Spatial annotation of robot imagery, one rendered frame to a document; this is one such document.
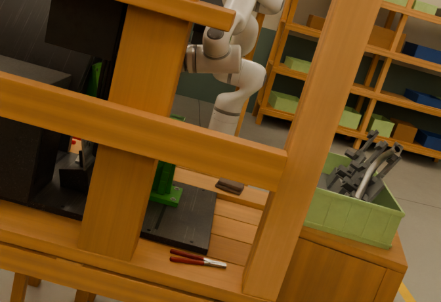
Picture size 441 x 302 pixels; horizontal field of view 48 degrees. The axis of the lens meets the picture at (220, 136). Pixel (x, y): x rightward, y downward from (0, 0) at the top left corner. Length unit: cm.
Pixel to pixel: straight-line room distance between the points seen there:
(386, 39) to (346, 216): 521
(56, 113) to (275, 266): 64
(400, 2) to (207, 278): 605
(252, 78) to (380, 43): 510
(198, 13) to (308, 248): 123
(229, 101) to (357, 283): 90
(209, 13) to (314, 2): 624
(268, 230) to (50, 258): 56
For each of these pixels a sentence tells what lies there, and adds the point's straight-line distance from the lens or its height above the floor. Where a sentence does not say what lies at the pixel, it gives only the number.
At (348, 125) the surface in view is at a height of 29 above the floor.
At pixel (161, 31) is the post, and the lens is 111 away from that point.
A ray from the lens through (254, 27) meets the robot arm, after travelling 191.
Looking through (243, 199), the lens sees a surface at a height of 90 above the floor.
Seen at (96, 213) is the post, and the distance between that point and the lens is 126.
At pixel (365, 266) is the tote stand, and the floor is 73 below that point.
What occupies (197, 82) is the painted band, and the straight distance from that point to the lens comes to 720.
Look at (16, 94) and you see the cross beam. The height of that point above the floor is 124.
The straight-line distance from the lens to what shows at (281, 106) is 681.
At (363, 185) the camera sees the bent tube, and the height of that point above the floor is 100.
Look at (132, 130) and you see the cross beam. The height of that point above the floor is 124.
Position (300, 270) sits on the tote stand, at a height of 62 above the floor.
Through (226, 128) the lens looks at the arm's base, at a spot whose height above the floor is 104.
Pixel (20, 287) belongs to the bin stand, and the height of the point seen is 13.
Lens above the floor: 158
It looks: 16 degrees down
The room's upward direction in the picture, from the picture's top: 16 degrees clockwise
